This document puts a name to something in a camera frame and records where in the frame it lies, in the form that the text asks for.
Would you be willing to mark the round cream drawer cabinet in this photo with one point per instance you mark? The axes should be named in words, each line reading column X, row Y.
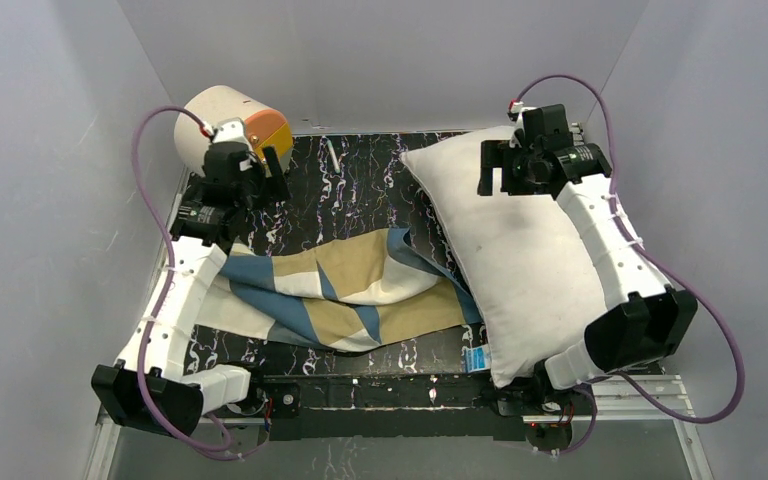
column 231, row 116

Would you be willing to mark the blue pillow label tag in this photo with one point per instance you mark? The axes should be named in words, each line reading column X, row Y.
column 476, row 359

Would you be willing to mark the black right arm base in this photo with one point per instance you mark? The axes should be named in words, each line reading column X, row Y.
column 558, row 420

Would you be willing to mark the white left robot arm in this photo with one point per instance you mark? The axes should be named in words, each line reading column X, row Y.
column 148, row 387

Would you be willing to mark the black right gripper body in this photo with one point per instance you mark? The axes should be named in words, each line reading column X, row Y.
column 490, row 168

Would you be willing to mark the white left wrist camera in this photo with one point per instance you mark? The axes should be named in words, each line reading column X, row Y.
column 230, row 130

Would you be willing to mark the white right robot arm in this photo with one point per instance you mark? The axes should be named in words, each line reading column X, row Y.
column 647, row 317

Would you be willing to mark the white pillow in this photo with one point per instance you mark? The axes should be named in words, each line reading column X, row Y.
column 520, row 256

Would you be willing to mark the blue beige white pillowcase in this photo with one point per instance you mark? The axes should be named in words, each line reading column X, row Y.
column 351, row 295

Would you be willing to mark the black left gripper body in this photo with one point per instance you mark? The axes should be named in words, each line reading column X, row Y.
column 255, row 175

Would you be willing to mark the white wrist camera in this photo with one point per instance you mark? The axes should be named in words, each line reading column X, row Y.
column 230, row 130
column 516, row 112

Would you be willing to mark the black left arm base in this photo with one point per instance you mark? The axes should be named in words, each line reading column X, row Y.
column 274, row 401

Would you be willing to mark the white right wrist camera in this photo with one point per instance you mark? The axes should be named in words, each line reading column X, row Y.
column 516, row 112

